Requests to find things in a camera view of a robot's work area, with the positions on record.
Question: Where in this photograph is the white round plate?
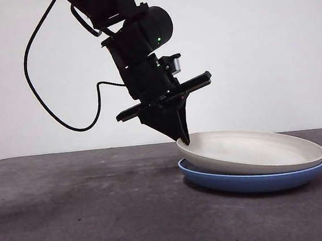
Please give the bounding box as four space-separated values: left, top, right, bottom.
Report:
175 120 322 184

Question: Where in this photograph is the blue round plate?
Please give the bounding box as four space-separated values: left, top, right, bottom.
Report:
177 145 322 201

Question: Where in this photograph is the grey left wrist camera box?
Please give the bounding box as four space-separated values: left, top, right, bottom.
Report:
159 53 183 77

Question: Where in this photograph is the short black arm cable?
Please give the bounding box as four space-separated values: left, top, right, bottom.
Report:
70 1 117 40

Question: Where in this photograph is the long black looping cable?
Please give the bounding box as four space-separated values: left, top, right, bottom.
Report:
17 0 129 137

